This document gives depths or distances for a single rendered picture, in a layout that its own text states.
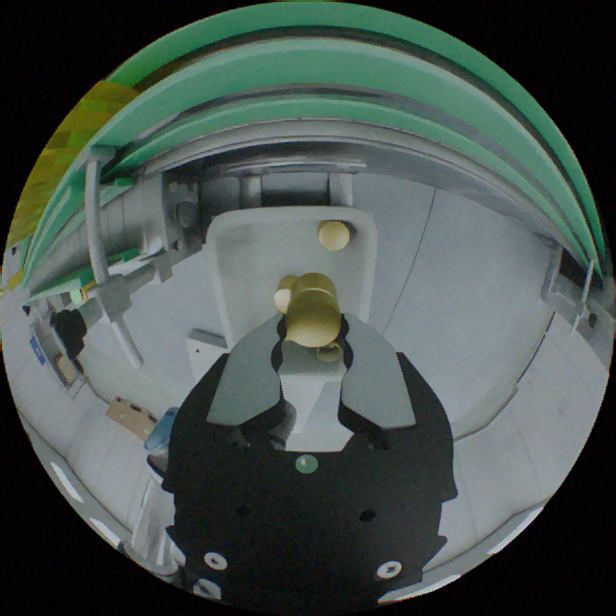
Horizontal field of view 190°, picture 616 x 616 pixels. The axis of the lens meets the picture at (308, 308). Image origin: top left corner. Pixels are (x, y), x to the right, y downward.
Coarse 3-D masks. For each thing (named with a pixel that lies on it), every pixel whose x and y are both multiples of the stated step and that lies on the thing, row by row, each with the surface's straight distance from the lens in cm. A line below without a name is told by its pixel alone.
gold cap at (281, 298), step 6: (288, 276) 27; (294, 276) 27; (282, 282) 26; (288, 282) 25; (282, 288) 24; (288, 288) 24; (276, 294) 24; (282, 294) 24; (288, 294) 24; (276, 300) 24; (282, 300) 24; (288, 300) 24; (276, 306) 25; (282, 306) 25
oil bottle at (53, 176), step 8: (48, 168) 22; (56, 168) 22; (64, 168) 23; (32, 176) 22; (40, 176) 22; (48, 176) 22; (56, 176) 23; (32, 184) 22; (40, 184) 23; (48, 184) 24; (56, 184) 24; (24, 192) 23; (32, 192) 24; (40, 192) 25; (48, 192) 26; (24, 200) 25; (32, 200) 26; (16, 208) 26
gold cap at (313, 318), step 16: (304, 288) 12; (320, 288) 12; (288, 304) 12; (304, 304) 11; (320, 304) 11; (336, 304) 12; (288, 320) 12; (304, 320) 11; (320, 320) 11; (336, 320) 11; (304, 336) 12; (320, 336) 12; (336, 336) 12
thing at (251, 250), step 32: (224, 224) 21; (256, 224) 27; (288, 224) 26; (352, 224) 23; (224, 256) 23; (256, 256) 28; (288, 256) 27; (320, 256) 27; (352, 256) 24; (224, 288) 23; (256, 288) 29; (352, 288) 25; (224, 320) 25; (256, 320) 32; (288, 352) 31
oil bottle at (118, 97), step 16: (96, 96) 19; (112, 96) 20; (128, 96) 21; (80, 112) 18; (96, 112) 19; (112, 112) 19; (64, 128) 17; (80, 128) 18; (96, 128) 18; (48, 144) 18; (64, 144) 18; (80, 144) 19; (48, 160) 20; (64, 160) 21
